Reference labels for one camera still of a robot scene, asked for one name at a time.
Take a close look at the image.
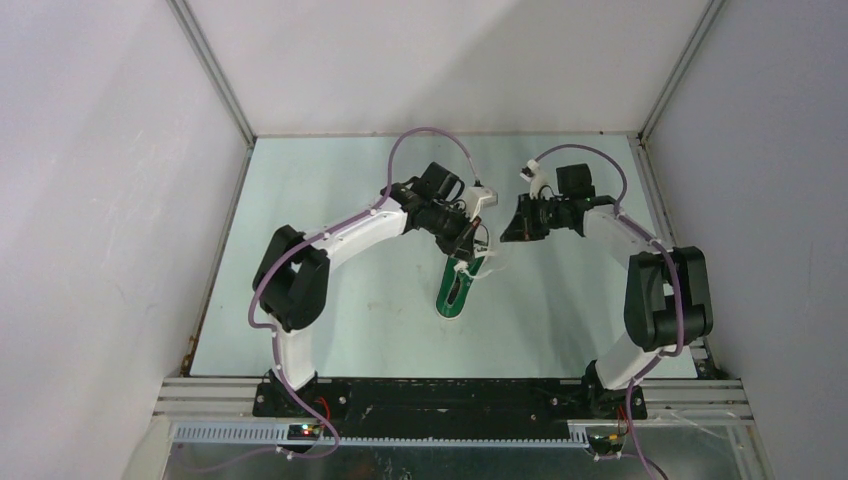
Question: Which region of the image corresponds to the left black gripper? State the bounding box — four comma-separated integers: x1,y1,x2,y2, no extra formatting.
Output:
425,203,481,265

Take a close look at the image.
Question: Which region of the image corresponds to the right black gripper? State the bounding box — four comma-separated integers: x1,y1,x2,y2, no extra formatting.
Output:
500,193,568,242

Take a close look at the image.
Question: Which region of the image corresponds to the white shoelace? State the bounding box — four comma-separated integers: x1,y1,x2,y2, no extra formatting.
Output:
452,224,509,280

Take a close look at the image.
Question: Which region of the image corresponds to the green canvas sneaker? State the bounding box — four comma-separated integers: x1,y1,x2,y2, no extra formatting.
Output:
435,257,485,320

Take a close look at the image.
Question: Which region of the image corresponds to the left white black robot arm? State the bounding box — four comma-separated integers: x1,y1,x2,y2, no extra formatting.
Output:
249,162,498,417

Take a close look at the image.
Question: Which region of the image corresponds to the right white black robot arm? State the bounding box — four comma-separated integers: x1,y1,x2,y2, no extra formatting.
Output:
500,160,713,418

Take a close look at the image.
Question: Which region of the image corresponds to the right controller board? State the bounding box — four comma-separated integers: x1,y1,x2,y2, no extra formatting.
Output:
588,434,627,457

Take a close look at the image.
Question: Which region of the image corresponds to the controller board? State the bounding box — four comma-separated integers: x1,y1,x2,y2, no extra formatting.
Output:
588,434,627,457
286,423,323,441

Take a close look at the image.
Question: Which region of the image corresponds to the left controller board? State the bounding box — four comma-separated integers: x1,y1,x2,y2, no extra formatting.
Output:
286,423,323,441

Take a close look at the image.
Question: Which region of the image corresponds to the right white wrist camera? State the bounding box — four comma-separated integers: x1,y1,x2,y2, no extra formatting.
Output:
519,159,550,199

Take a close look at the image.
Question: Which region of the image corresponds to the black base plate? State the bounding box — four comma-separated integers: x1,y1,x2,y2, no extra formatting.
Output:
252,376,647,440

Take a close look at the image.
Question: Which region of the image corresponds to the grey slotted cable duct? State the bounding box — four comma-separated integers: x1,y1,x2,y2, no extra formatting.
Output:
172,421,589,449

